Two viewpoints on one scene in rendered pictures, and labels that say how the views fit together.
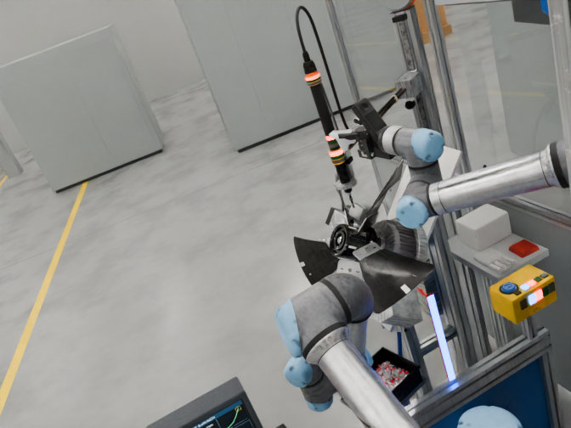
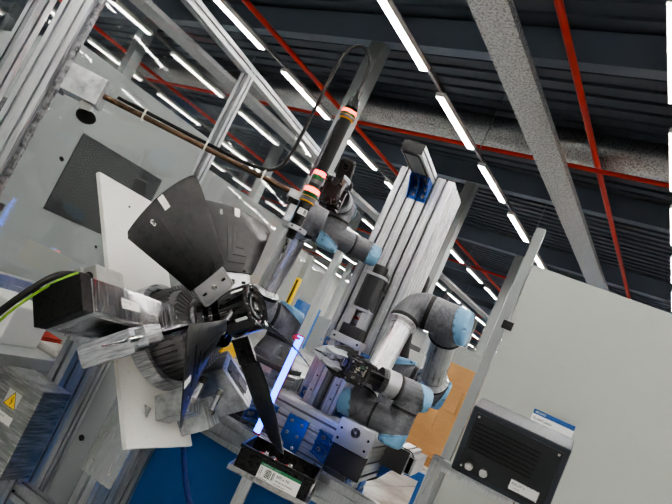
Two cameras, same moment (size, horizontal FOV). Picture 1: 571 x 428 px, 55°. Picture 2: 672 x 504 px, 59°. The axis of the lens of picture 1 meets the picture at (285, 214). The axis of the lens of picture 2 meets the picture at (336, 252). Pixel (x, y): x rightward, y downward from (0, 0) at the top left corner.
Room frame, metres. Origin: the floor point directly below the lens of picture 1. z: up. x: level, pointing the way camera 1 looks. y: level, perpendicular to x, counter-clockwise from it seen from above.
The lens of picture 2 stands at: (2.75, 0.85, 1.25)
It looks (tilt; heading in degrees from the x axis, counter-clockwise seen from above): 7 degrees up; 218
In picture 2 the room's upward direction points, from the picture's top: 25 degrees clockwise
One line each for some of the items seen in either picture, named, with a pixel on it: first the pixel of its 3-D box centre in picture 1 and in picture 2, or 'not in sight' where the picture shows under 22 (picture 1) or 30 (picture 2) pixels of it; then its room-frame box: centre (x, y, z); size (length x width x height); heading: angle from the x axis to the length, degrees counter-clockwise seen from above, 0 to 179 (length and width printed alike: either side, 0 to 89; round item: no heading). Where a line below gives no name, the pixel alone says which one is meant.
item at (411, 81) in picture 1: (409, 85); (84, 86); (2.06, -0.63, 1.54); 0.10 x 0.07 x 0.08; 139
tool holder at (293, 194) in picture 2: (343, 169); (297, 212); (1.60, -0.22, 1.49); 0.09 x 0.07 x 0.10; 139
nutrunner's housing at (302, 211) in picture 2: (327, 125); (325, 162); (1.59, -0.21, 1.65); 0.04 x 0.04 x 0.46
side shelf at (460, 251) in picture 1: (490, 250); (20, 347); (1.84, -0.72, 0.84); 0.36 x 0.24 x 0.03; 14
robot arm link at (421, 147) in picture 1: (419, 144); (343, 207); (1.25, -0.37, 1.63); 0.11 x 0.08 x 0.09; 24
